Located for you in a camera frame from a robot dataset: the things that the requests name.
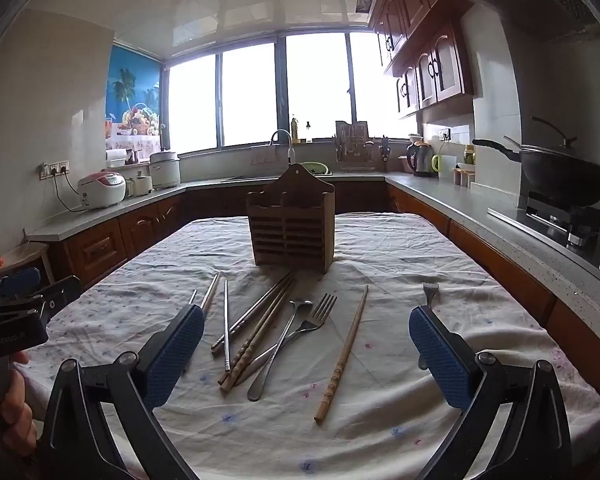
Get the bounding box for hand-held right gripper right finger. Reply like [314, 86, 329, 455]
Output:
[409, 305, 573, 480]

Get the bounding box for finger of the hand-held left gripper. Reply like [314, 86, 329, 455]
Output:
[32, 275, 83, 322]

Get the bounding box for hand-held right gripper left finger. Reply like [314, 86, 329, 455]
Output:
[37, 304, 206, 480]

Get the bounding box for wooden utensil holder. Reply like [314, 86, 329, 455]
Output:
[246, 164, 336, 275]

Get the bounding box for person's left hand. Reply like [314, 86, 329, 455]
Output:
[0, 350, 38, 458]

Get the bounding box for brown lower cabinets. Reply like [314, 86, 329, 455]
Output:
[47, 180, 600, 396]

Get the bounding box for brown cabinets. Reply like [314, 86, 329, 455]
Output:
[367, 0, 476, 120]
[47, 180, 600, 396]

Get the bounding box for metal fork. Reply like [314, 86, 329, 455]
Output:
[232, 293, 339, 388]
[416, 281, 441, 371]

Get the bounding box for white and red rice cooker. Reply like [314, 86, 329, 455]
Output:
[76, 171, 127, 211]

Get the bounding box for white floral tablecloth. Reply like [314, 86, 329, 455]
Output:
[10, 212, 600, 480]

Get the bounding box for small white appliance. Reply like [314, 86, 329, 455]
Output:
[125, 172, 153, 197]

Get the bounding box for metal spoon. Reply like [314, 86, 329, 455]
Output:
[246, 299, 314, 403]

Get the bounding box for grey kitchen countertop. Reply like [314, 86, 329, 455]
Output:
[25, 170, 600, 321]

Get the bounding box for white round cooker pot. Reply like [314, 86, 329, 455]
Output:
[149, 148, 182, 190]

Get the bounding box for gas stove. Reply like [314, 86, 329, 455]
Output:
[487, 190, 600, 273]

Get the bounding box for spice jar set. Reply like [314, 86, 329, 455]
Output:
[452, 164, 476, 188]

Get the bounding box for steel electric kettle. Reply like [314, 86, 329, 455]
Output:
[406, 141, 436, 178]

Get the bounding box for black wok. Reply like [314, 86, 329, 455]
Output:
[472, 138, 600, 208]

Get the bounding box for curved sink faucet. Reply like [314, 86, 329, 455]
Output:
[270, 129, 296, 166]

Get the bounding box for glass wok lid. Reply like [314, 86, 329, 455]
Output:
[517, 116, 600, 181]

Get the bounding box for dish drying rack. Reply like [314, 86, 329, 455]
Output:
[334, 120, 376, 171]

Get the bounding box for large kitchen window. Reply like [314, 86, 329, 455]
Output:
[162, 30, 421, 153]

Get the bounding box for brown upper cabinets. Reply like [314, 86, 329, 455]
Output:
[367, 0, 476, 120]

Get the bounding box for black power cable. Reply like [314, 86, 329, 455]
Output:
[55, 172, 88, 213]

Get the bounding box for white jug green handle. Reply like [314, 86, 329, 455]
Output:
[431, 154, 460, 181]

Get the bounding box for beach and fruit wall poster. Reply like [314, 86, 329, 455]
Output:
[105, 44, 163, 150]

